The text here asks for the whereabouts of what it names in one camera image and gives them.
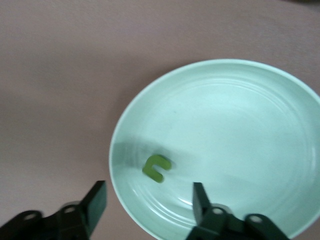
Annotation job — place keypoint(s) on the brown table cover mat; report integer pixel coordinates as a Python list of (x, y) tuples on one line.
[(50, 75)]

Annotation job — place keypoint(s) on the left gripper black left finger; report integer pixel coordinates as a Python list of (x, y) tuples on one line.
[(75, 220)]

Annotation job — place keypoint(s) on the green plate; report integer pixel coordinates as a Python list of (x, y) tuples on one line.
[(237, 125)]

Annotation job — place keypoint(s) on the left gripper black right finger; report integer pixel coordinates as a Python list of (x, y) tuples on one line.
[(212, 222)]

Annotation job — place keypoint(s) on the green foam letter U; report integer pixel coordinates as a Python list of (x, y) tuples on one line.
[(148, 168)]

